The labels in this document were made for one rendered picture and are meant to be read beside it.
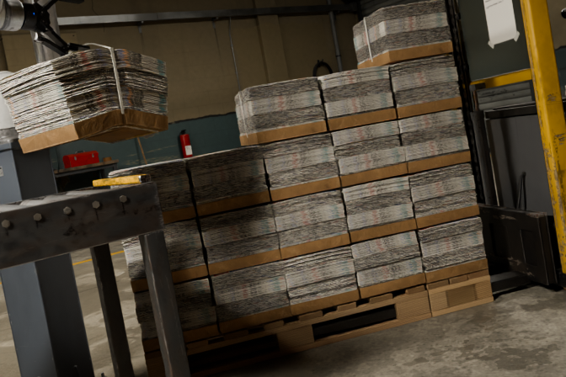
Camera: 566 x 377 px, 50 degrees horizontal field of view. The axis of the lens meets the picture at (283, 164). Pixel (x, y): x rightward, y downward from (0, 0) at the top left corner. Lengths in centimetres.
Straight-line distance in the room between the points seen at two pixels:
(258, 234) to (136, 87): 81
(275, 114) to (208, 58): 762
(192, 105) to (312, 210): 740
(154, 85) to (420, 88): 115
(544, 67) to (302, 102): 97
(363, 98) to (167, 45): 741
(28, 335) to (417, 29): 193
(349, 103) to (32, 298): 142
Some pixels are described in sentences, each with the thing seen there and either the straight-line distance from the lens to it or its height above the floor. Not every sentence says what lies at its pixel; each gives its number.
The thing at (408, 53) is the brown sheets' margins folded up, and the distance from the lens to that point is 258.
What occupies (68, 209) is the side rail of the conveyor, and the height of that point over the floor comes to 78.
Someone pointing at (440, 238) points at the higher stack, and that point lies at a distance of 263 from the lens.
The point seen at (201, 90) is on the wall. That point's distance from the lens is 982.
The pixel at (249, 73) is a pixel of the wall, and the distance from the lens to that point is 1027.
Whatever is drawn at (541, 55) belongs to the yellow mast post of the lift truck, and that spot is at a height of 98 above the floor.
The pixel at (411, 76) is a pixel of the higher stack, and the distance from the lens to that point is 257.
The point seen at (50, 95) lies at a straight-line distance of 180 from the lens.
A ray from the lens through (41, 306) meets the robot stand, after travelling 247.
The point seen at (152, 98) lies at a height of 104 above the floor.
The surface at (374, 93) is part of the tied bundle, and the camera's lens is 251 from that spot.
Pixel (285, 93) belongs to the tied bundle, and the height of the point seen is 101.
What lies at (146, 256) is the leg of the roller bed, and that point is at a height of 62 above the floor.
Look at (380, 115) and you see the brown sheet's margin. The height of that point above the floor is 86.
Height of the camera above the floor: 86
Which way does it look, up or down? 3 degrees down
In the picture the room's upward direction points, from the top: 10 degrees counter-clockwise
